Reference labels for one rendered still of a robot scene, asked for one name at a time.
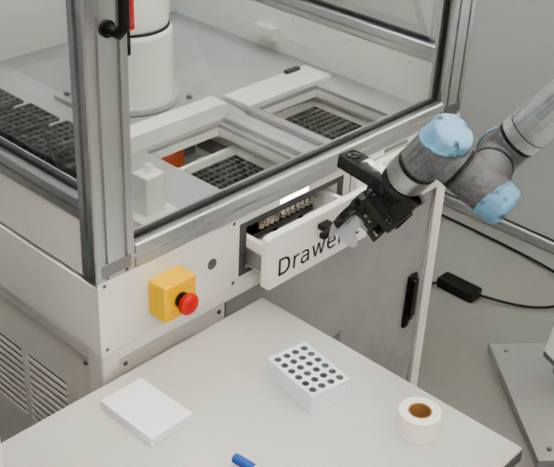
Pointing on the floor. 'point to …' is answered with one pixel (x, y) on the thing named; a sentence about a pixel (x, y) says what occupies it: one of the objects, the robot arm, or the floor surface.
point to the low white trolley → (258, 411)
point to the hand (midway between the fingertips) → (338, 226)
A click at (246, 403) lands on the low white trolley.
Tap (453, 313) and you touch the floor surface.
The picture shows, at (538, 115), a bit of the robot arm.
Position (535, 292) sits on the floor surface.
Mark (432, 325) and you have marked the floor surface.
